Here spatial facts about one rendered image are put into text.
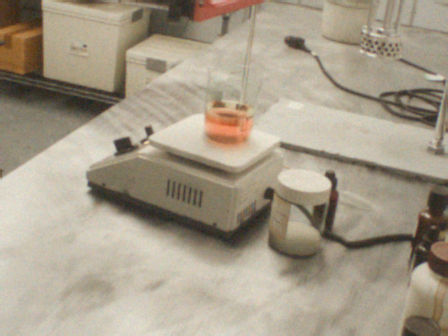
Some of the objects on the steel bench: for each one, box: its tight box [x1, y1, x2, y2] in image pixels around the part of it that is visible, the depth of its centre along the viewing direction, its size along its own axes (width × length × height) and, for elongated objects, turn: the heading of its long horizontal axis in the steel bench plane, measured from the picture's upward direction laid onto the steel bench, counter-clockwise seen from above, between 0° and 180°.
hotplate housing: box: [85, 145, 284, 238], centre depth 96 cm, size 22×13×8 cm, turn 46°
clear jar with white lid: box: [267, 169, 332, 257], centre depth 88 cm, size 6×6×8 cm
